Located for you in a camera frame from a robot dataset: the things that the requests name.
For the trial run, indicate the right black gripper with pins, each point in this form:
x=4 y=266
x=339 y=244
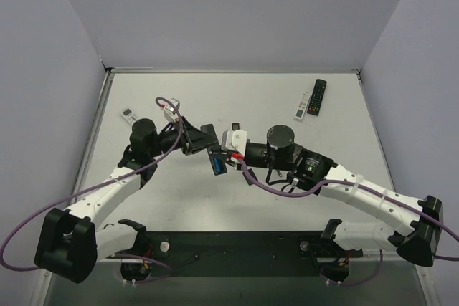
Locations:
x=249 y=153

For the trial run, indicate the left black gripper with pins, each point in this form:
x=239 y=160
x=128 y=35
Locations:
x=190 y=137

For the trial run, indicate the black remote control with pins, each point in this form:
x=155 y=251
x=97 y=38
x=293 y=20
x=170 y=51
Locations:
x=214 y=151

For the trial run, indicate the blue AAA battery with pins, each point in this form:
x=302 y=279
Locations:
x=218 y=166

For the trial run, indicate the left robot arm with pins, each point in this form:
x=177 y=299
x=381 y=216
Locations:
x=71 y=241

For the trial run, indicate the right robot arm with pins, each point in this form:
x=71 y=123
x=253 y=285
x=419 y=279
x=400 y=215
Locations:
x=403 y=224

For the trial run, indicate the slim white remote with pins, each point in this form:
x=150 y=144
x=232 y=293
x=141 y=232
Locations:
x=302 y=107

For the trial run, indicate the white AC remote left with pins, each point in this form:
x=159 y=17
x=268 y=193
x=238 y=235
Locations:
x=129 y=116

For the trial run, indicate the black TV remote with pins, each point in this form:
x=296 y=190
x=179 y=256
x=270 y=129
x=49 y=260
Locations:
x=316 y=98

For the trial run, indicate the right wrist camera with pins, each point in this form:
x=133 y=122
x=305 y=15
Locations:
x=236 y=141

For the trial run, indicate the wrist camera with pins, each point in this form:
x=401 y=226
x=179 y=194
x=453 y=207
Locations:
x=170 y=108
x=236 y=141

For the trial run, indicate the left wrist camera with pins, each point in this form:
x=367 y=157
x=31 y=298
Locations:
x=170 y=108

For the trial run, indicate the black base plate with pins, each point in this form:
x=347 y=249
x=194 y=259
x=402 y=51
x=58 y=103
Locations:
x=232 y=254

